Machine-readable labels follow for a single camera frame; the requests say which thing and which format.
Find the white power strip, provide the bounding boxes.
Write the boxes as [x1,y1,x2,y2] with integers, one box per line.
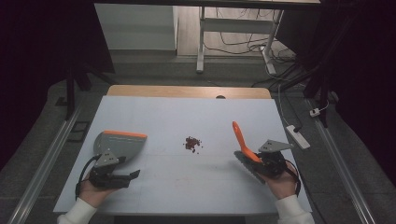
[286,124,311,150]

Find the white cabinet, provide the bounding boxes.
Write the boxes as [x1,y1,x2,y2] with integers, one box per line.
[93,3,178,51]

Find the pile of red beans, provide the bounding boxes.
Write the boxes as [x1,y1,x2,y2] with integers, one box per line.
[184,135,204,154]

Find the grey brush with orange handle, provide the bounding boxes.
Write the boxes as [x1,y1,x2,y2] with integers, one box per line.
[232,120,267,185]

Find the wooden table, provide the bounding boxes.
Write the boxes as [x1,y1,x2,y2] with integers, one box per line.
[106,84,273,100]

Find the person's left hand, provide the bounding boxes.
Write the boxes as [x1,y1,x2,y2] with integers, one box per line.
[78,178,118,209]

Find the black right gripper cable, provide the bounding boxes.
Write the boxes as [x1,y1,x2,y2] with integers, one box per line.
[284,159,302,198]

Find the white desk frame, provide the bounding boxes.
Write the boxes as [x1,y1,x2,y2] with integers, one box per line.
[195,6,285,76]

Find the tangle of black floor cables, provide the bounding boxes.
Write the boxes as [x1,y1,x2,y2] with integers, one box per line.
[204,7,297,64]

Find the metal floor rail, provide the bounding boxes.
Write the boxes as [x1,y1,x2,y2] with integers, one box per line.
[6,104,83,224]
[306,98,377,224]

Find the black metal stand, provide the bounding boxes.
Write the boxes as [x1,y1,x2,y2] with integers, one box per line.
[279,60,339,129]
[55,60,116,121]

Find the white table mat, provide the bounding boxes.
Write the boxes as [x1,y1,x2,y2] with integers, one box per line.
[53,95,313,216]

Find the person's right hand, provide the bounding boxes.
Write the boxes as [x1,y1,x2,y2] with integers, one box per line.
[260,161,299,201]

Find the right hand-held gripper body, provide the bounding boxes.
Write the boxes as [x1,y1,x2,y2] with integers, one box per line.
[251,139,294,180]

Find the black floor frame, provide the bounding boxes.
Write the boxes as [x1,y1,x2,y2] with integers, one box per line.
[67,120,92,144]

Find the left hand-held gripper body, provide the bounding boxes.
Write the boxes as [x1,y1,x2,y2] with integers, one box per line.
[88,148,132,189]

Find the grey dustpan with orange edge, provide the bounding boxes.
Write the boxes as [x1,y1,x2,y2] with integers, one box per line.
[92,130,149,171]

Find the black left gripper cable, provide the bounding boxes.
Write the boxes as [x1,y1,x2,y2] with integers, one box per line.
[75,154,102,202]

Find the white floor cable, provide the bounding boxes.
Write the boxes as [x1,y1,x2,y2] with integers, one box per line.
[264,62,294,128]

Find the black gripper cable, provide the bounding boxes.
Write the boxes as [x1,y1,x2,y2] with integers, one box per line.
[284,159,302,198]
[75,154,102,202]

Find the black curtain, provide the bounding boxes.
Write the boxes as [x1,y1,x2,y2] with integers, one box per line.
[275,0,396,188]
[0,0,116,172]

